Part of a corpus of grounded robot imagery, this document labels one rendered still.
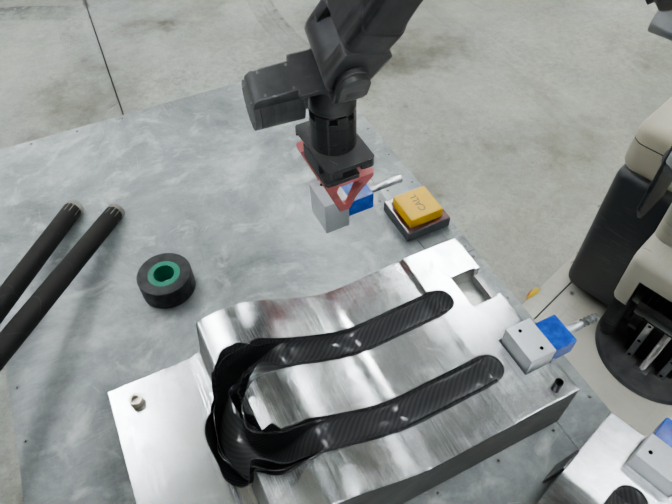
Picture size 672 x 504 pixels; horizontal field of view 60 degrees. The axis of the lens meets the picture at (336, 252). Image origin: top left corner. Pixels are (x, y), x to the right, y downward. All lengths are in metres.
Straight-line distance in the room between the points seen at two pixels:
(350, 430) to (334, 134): 0.34
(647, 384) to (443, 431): 0.93
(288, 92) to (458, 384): 0.39
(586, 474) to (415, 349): 0.23
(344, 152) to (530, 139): 1.81
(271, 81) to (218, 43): 2.38
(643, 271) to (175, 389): 0.73
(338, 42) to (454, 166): 1.73
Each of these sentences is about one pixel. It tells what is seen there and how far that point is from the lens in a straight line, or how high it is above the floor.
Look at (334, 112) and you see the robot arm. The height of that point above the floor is 1.11.
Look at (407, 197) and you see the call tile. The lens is 0.96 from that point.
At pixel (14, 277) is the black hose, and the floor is 0.86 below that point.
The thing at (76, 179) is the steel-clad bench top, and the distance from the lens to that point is 1.15.
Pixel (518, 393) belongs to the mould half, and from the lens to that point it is 0.72.
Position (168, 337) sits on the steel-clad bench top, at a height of 0.80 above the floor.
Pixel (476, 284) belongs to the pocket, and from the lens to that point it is 0.83.
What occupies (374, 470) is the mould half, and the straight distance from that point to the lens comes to 0.64.
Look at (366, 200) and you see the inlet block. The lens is 0.81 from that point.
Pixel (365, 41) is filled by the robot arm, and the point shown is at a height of 1.23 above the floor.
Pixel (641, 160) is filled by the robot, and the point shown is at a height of 0.73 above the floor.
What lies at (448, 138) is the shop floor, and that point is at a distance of 2.42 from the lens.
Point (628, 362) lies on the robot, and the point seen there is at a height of 0.27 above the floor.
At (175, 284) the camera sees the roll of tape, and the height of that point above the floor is 0.83.
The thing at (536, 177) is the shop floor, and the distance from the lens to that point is 2.32.
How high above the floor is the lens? 1.52
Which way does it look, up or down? 51 degrees down
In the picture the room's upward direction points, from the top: 1 degrees counter-clockwise
